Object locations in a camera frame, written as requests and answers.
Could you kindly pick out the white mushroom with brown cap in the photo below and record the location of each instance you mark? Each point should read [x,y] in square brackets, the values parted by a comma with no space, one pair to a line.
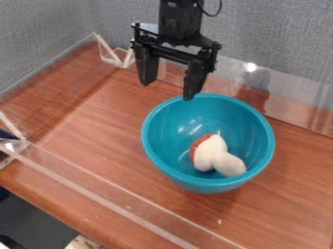
[209,156]

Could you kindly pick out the clear acrylic barrier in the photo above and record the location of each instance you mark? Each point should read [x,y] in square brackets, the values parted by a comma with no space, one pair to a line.
[111,215]
[291,99]
[21,61]

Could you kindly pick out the blue plastic bowl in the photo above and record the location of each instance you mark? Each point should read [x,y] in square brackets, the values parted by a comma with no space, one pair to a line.
[178,122]

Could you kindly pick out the clear acrylic front barrier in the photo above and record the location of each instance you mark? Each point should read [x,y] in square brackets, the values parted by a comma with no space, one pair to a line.
[111,215]

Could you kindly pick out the clear acrylic left barrier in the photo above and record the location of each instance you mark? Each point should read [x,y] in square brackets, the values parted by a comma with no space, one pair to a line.
[21,61]

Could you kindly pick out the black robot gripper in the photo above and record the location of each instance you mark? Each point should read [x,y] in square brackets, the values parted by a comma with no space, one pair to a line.
[175,39]

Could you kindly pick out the clear acrylic back barrier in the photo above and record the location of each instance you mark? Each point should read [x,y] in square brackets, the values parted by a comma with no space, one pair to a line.
[291,99]

